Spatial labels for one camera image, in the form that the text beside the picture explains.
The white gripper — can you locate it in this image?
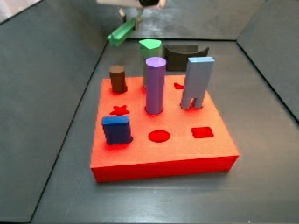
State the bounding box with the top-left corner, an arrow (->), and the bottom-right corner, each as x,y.
96,0 -> 167,31

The green star prism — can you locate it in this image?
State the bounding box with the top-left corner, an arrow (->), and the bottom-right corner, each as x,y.
107,17 -> 136,46

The black curved fixture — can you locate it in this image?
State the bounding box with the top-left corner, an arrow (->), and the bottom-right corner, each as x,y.
163,45 -> 210,72

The red peg board base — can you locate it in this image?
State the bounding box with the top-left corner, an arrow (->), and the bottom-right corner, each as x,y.
90,75 -> 239,182

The green pentagon peg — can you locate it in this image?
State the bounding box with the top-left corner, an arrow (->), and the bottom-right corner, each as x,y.
139,38 -> 163,86

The purple cylinder peg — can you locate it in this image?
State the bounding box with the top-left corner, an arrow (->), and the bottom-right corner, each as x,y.
146,57 -> 166,115

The brown hexagon peg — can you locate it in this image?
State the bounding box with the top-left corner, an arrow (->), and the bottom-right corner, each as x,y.
110,65 -> 127,94

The light blue arch peg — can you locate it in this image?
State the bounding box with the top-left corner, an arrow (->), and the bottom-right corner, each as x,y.
182,57 -> 215,109

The dark blue rounded peg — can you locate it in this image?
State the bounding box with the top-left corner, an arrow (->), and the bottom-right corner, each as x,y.
102,115 -> 134,145

